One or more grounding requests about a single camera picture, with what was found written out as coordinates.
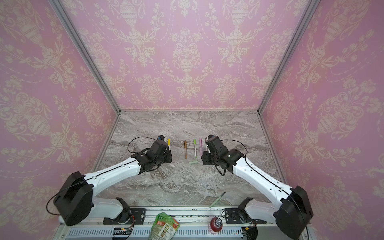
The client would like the white green pen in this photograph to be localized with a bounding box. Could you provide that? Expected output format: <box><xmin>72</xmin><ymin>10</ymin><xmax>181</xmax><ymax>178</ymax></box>
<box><xmin>194</xmin><ymin>144</ymin><xmax>198</xmax><ymax>159</ymax></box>

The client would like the pale green pen dark tip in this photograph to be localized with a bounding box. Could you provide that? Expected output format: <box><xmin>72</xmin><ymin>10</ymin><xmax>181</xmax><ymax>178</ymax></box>
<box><xmin>209</xmin><ymin>192</ymin><xmax>226</xmax><ymax>208</ymax></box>

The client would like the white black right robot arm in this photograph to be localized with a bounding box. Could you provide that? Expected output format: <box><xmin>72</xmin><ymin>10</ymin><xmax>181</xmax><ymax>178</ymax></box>
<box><xmin>202</xmin><ymin>149</ymin><xmax>314</xmax><ymax>240</ymax></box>

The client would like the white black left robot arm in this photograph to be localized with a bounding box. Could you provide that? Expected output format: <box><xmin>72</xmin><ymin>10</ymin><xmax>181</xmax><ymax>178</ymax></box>
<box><xmin>51</xmin><ymin>139</ymin><xmax>172</xmax><ymax>227</ymax></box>

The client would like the red emergency stop button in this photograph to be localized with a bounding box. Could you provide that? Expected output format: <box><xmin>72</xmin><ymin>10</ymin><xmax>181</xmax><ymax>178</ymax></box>
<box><xmin>209</xmin><ymin>217</ymin><xmax>223</xmax><ymax>234</ymax></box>

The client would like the green snack bag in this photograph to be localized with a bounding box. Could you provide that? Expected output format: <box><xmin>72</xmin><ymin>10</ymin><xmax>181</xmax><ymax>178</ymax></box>
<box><xmin>148</xmin><ymin>212</ymin><xmax>180</xmax><ymax>240</ymax></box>

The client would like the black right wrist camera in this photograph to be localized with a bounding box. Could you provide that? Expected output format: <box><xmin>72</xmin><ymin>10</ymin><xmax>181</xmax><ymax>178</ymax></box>
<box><xmin>206</xmin><ymin>135</ymin><xmax>226</xmax><ymax>154</ymax></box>

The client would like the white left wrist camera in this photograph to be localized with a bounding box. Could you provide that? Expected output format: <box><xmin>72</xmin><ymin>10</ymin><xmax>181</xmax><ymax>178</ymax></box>
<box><xmin>158</xmin><ymin>135</ymin><xmax>167</xmax><ymax>142</ymax></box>

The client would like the black left camera cable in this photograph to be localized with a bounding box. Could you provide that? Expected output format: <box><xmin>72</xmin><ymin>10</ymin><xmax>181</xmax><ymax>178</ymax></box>
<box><xmin>127</xmin><ymin>136</ymin><xmax>158</xmax><ymax>154</ymax></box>

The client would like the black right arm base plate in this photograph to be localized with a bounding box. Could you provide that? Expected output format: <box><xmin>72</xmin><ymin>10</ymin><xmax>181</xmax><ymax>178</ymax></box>
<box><xmin>224</xmin><ymin>208</ymin><xmax>267</xmax><ymax>225</ymax></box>

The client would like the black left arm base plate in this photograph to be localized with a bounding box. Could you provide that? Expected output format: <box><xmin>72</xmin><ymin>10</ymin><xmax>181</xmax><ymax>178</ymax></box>
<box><xmin>103</xmin><ymin>208</ymin><xmax>146</xmax><ymax>225</ymax></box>

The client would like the aluminium front rail frame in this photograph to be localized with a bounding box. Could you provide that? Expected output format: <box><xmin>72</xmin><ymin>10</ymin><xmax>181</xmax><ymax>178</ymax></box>
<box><xmin>53</xmin><ymin>205</ymin><xmax>313</xmax><ymax>240</ymax></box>

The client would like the aluminium left corner post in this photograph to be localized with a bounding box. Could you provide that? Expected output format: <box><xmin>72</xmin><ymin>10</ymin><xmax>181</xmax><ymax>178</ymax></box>
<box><xmin>49</xmin><ymin>0</ymin><xmax>121</xmax><ymax>115</ymax></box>

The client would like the aluminium corner post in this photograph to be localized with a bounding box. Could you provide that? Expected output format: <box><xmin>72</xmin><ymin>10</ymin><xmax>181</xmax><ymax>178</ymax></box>
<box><xmin>49</xmin><ymin>0</ymin><xmax>121</xmax><ymax>115</ymax></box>
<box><xmin>257</xmin><ymin>0</ymin><xmax>321</xmax><ymax>115</ymax></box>

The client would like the aluminium right corner post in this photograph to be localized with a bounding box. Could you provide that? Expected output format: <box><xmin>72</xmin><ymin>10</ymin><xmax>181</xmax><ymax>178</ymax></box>
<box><xmin>257</xmin><ymin>0</ymin><xmax>321</xmax><ymax>115</ymax></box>

